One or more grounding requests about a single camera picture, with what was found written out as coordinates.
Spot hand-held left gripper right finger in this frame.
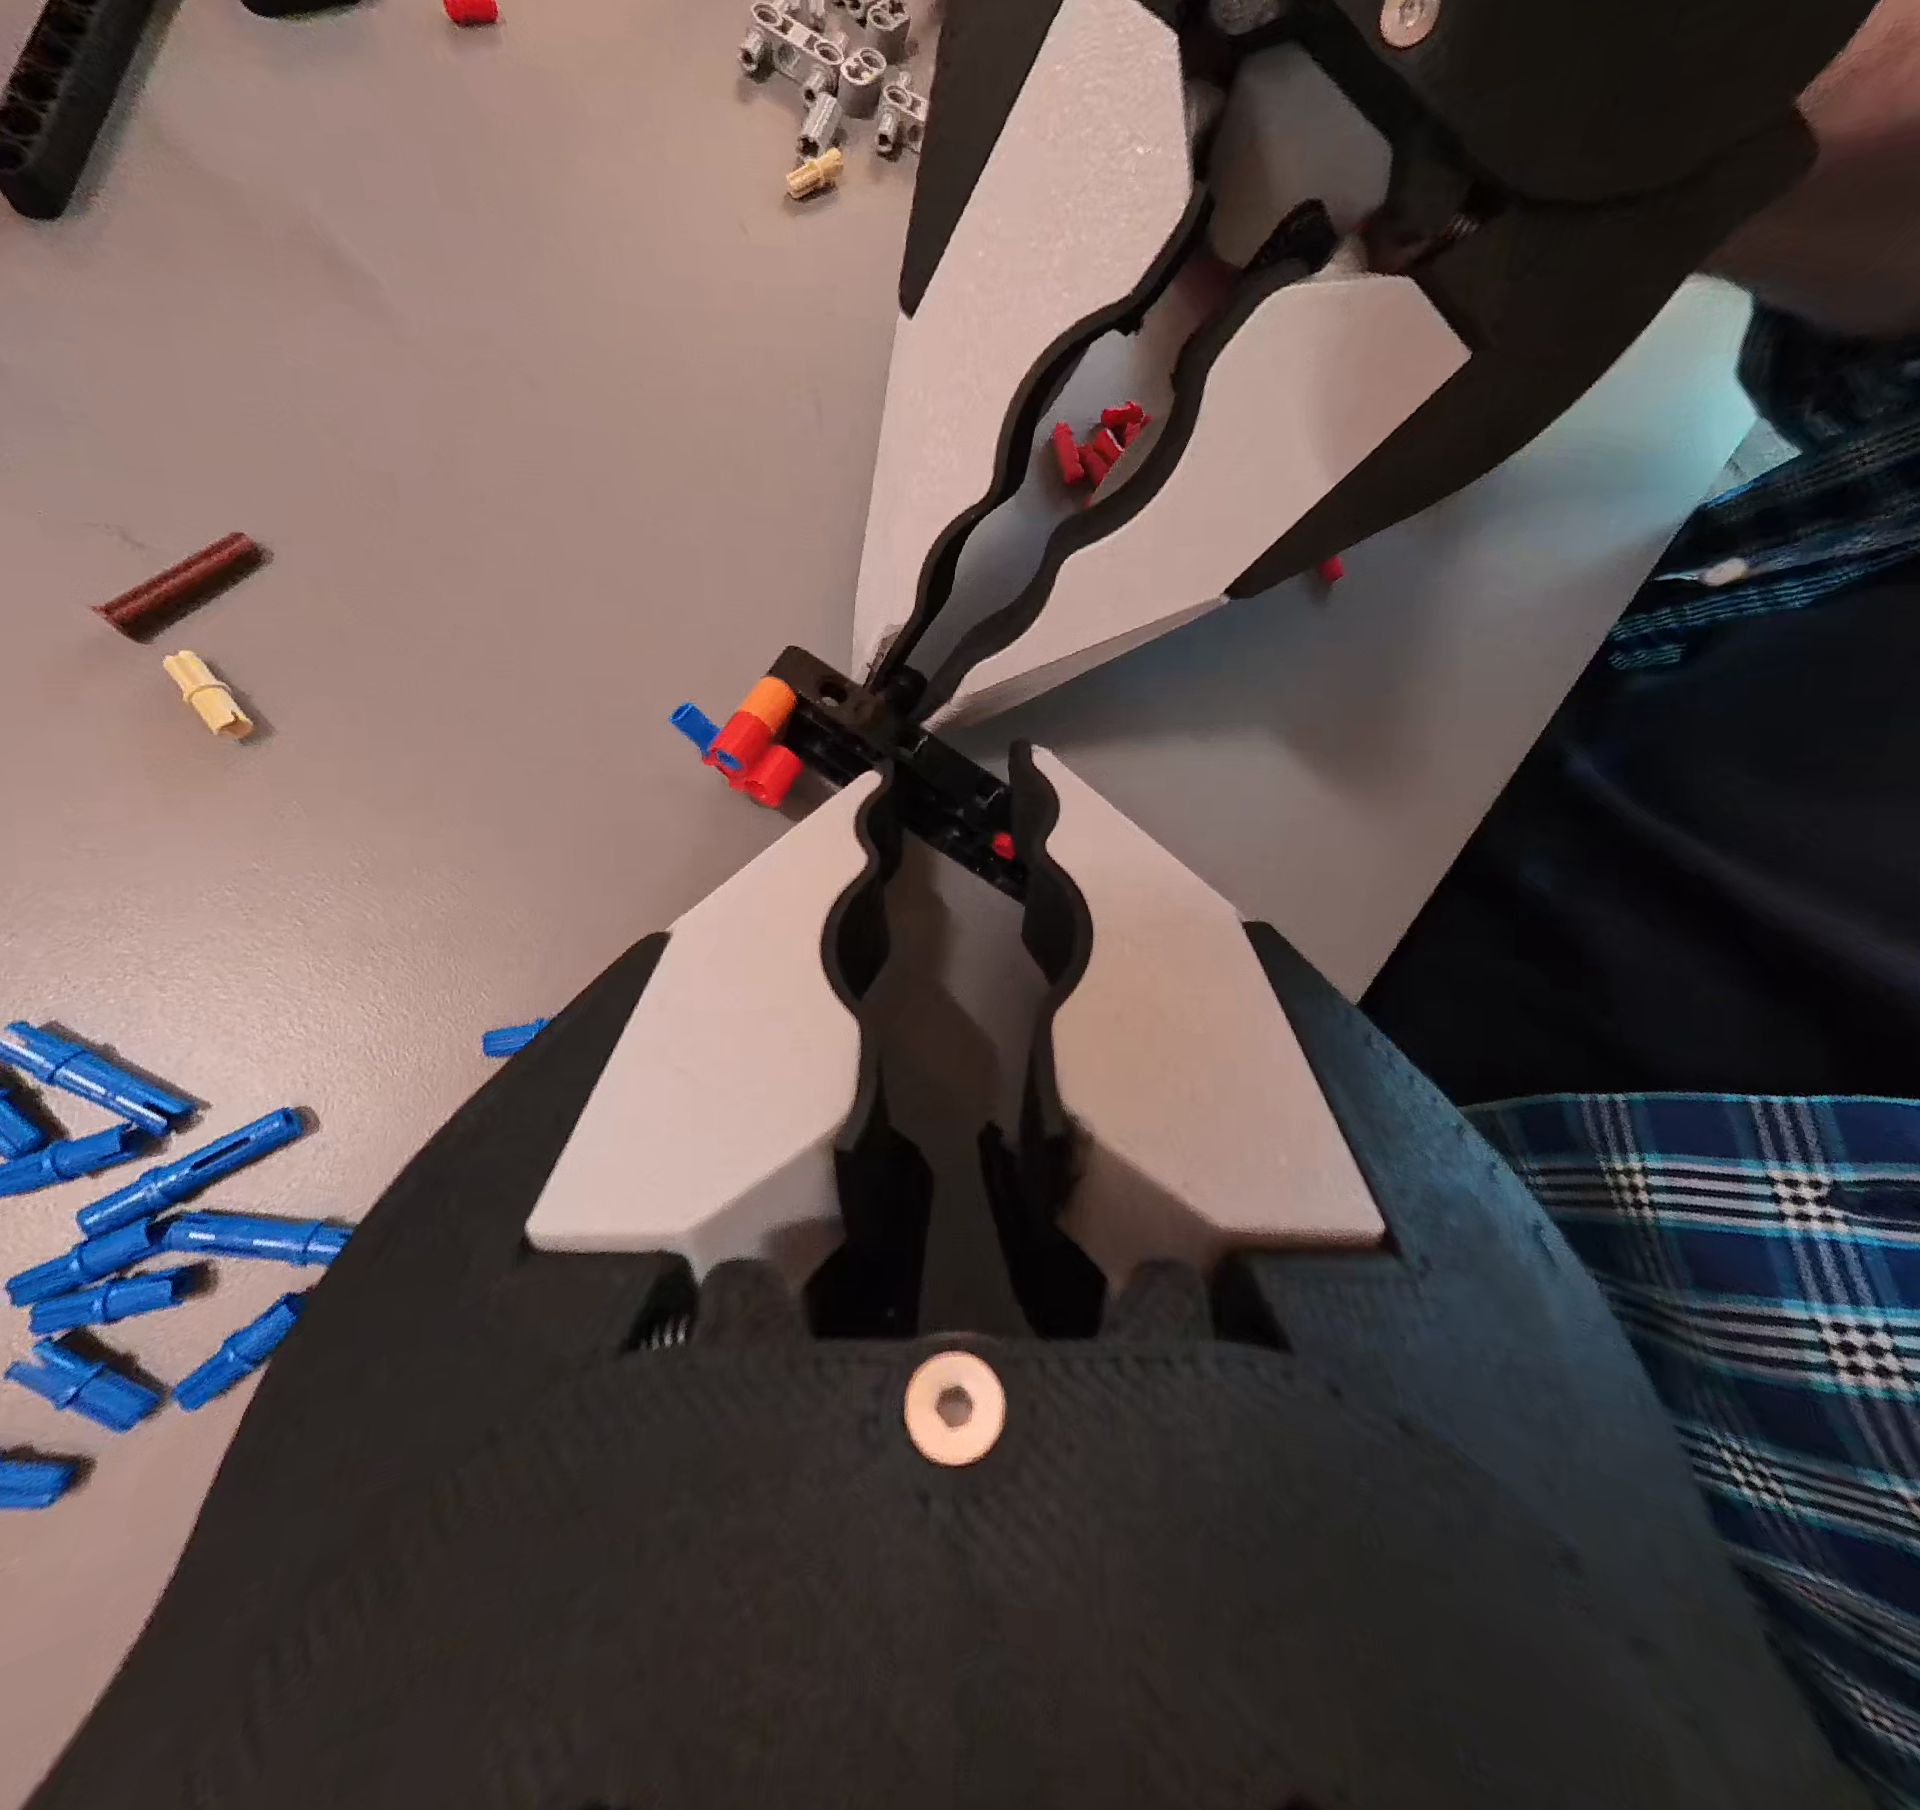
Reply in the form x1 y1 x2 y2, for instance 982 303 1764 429
1009 742 1388 1302

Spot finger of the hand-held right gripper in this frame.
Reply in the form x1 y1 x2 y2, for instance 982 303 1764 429
847 0 1313 686
914 89 1475 724

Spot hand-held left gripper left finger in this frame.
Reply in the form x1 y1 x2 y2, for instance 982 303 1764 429
525 768 904 1310

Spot black lego beam assembly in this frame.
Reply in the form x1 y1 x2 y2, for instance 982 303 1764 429
669 647 1053 897

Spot person's right forearm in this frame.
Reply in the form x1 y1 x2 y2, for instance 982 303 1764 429
1700 0 1920 334

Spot pile of red lego bushes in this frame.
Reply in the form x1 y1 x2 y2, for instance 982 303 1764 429
1047 400 1346 586

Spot pile of grey lego connectors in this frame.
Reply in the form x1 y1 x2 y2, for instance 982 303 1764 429
736 0 978 163

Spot pile of blue lego pins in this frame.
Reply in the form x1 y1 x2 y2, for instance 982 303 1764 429
0 1018 354 1512

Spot brown lego axle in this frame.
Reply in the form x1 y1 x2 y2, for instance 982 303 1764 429
94 532 269 642

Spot long black lego beam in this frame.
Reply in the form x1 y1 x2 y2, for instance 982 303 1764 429
0 0 173 222

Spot dark blue trousers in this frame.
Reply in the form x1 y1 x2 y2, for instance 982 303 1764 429
1357 612 1920 1107

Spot person in plaid shirt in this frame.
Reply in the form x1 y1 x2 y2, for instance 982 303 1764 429
1460 311 1920 1810

